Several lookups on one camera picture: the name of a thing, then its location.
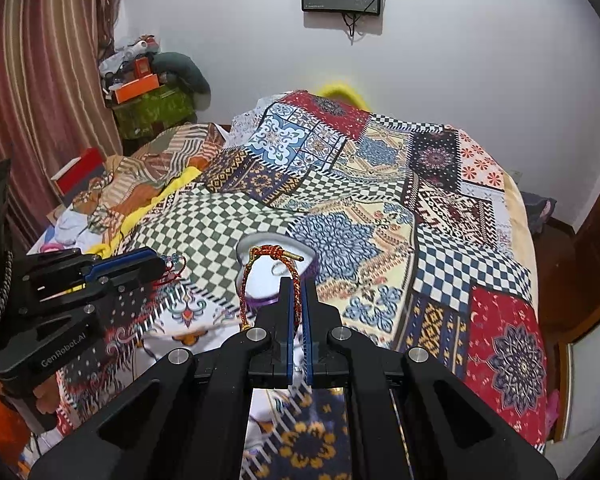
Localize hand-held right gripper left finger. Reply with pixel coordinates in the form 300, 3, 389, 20
27, 276, 296, 480

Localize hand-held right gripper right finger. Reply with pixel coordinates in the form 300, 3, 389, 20
302, 277, 573, 480

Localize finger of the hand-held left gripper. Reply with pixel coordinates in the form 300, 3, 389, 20
22, 247, 164, 294
24, 272, 157, 347

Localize red thread bracelet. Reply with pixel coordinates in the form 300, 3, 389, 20
151, 254, 189, 288

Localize white heart-shaped jewelry box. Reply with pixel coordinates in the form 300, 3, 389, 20
236, 232, 319, 311

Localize red gold braided bracelet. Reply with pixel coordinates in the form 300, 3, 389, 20
236, 244, 306, 332

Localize white floral cloth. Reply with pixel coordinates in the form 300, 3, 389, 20
42, 204, 112, 257

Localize yellow cloth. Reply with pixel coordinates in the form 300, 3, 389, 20
86, 165, 204, 257

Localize orange striped patterned cloth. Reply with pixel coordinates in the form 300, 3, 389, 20
69, 122, 229, 233

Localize red box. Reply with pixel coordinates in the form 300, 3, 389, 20
50, 148, 107, 197

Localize green patterned covered stand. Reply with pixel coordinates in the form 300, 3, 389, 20
112, 84, 197, 142

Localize patchwork printed blanket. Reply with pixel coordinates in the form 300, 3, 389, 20
55, 89, 552, 480

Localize orange box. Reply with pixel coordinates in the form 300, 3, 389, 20
111, 73, 161, 104

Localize striped brown curtain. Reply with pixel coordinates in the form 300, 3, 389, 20
0, 0, 132, 253

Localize dark green cushion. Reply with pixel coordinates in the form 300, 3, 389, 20
151, 52, 212, 100

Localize beige bed sheet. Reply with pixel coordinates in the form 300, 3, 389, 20
501, 170, 539, 313

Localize grey blue cloth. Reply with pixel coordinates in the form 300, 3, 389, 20
521, 191, 557, 234

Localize black monitor cable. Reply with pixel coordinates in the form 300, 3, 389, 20
342, 10, 365, 42

